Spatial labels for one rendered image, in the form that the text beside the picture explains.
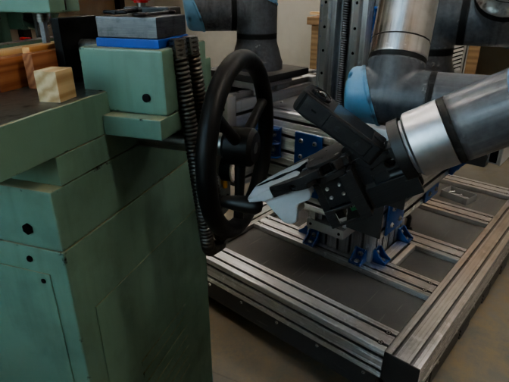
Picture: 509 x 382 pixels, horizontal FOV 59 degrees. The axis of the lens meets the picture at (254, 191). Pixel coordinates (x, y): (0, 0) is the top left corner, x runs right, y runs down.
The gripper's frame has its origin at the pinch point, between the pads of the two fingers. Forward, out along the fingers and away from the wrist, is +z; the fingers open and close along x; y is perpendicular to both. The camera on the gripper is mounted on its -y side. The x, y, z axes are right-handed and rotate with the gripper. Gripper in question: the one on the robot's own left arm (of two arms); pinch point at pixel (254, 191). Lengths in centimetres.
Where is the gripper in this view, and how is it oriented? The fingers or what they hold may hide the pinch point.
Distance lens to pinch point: 58.9
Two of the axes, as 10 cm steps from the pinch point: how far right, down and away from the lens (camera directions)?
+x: 3.2, -3.9, 8.6
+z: -8.2, 3.4, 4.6
